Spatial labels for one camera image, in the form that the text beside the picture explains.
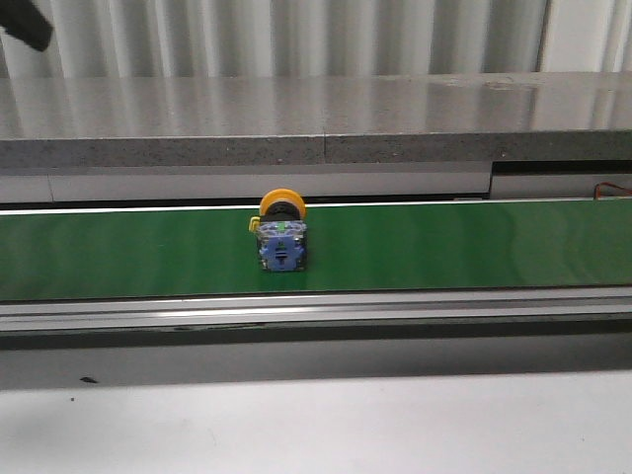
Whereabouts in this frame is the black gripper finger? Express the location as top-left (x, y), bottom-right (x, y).
top-left (1, 0), bottom-right (53, 51)

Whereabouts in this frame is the yellow blue push button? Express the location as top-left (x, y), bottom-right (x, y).
top-left (249, 189), bottom-right (308, 273)

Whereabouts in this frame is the white corrugated curtain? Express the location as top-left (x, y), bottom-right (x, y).
top-left (1, 1), bottom-right (631, 79)

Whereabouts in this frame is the grey stone counter slab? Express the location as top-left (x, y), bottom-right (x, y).
top-left (1, 72), bottom-right (631, 169)

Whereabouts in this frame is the green conveyor belt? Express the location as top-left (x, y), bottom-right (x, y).
top-left (1, 199), bottom-right (631, 301)

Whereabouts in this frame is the white conveyor back rail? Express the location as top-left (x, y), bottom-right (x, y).
top-left (1, 160), bottom-right (631, 204)

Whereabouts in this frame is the red orange cable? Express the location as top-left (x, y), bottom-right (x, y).
top-left (593, 182), bottom-right (632, 200)

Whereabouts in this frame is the aluminium conveyor front rail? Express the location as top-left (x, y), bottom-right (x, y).
top-left (1, 286), bottom-right (631, 333)

